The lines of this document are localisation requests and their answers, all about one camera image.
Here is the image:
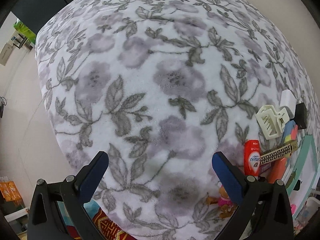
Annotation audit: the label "black charger block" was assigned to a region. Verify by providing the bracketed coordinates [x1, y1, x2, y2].
[293, 102, 308, 130]

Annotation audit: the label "orange packets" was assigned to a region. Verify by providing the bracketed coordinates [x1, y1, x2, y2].
[0, 180, 23, 203]

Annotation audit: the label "red patterned cloth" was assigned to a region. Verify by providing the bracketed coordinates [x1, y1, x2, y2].
[92, 208, 137, 240]

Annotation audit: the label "green box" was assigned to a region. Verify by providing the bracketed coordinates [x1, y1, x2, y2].
[13, 21, 37, 43]

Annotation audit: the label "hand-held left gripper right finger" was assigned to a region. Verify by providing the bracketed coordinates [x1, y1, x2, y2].
[212, 151, 293, 240]

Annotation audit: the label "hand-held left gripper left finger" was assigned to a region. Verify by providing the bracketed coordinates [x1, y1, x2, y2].
[27, 151, 109, 240]

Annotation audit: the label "cream hair claw clip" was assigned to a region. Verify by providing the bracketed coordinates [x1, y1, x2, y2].
[255, 104, 294, 140]

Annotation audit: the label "gold black patterned comb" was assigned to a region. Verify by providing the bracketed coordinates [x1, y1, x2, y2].
[259, 141, 299, 167]

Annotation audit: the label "white charger block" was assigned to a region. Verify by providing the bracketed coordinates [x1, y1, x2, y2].
[279, 89, 296, 111]

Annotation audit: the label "small pink toy doll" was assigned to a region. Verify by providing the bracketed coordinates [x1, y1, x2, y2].
[206, 184, 238, 219]

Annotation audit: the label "red plastic bottle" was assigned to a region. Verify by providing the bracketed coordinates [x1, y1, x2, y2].
[244, 140, 262, 178]

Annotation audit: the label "grey floral blanket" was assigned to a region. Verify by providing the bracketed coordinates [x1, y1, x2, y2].
[36, 0, 314, 236]

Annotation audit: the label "teal framed white board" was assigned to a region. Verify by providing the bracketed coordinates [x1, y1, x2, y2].
[284, 135, 320, 221]

